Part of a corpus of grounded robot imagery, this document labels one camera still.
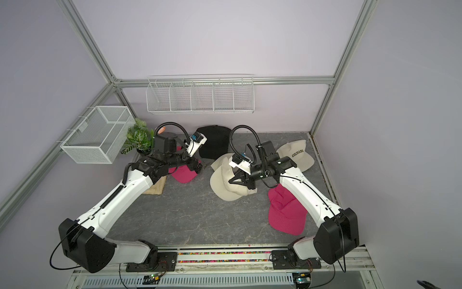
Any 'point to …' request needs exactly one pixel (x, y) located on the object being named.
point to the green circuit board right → (302, 279)
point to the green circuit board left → (151, 279)
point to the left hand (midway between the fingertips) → (205, 153)
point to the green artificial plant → (139, 136)
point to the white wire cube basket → (100, 136)
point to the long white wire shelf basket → (201, 94)
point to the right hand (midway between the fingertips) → (231, 179)
